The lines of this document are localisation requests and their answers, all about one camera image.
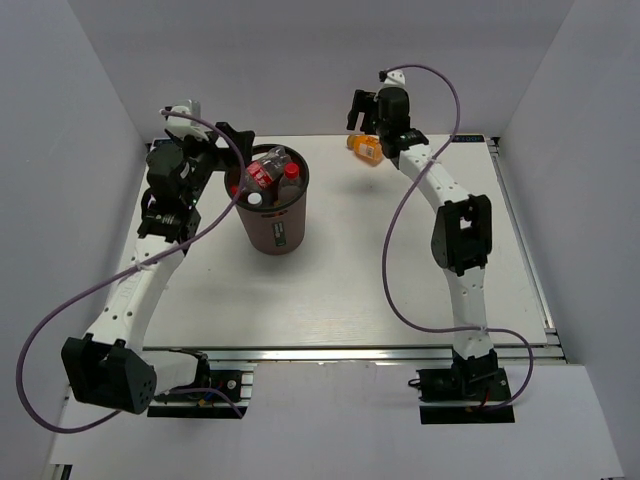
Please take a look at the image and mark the red cap bottle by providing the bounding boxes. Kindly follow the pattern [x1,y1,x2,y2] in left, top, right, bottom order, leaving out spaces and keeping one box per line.
[278,162,302,204]

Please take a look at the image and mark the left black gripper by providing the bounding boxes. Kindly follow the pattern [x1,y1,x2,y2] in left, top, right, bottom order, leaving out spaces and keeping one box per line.
[171,123,254,207]

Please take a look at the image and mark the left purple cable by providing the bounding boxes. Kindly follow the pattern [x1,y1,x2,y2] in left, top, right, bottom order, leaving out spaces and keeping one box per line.
[17,110,249,434]

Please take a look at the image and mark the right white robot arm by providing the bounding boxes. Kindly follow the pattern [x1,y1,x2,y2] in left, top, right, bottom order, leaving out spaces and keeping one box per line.
[347,86,498,399]

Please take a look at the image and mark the clear bottle red label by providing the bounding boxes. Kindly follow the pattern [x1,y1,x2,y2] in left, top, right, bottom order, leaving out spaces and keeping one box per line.
[229,145,291,196]

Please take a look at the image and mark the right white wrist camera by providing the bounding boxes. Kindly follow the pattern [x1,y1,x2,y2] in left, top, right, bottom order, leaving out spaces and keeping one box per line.
[378,69,406,93]

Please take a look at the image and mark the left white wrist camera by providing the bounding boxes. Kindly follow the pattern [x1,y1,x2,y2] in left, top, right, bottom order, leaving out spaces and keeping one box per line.
[160,100,208,141]

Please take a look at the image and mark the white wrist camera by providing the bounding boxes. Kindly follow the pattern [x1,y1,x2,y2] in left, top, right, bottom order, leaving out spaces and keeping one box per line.
[378,69,406,93]
[160,100,208,141]

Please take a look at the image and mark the orange bottle with white label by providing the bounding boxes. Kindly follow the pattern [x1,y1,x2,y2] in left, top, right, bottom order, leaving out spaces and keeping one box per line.
[346,135,384,166]

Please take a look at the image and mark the right blue corner sticker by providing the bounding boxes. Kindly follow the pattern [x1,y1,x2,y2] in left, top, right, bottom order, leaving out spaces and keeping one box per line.
[452,134,485,143]

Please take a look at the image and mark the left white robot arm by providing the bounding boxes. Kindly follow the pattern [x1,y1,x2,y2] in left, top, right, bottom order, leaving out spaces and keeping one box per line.
[61,122,255,414]

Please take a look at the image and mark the brown plastic waste bin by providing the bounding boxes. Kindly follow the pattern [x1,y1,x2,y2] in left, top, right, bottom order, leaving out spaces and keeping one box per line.
[224,144,309,255]

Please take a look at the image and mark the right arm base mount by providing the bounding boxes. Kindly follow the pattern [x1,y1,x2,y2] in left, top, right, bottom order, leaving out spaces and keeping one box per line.
[407,350,515,425]

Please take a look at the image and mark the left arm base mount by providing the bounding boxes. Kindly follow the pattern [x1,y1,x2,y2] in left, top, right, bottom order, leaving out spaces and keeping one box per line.
[143,349,248,420]

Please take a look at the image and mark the blue label water bottle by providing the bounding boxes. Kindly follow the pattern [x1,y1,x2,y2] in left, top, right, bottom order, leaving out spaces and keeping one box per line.
[247,192,263,207]

